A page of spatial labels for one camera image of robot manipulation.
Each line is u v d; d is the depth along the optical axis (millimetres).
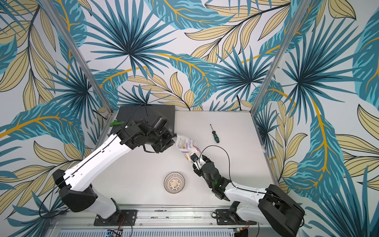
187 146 721
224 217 730
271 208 424
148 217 748
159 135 541
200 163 703
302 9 688
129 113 1132
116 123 1038
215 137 1030
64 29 750
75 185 390
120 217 665
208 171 629
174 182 837
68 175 400
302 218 426
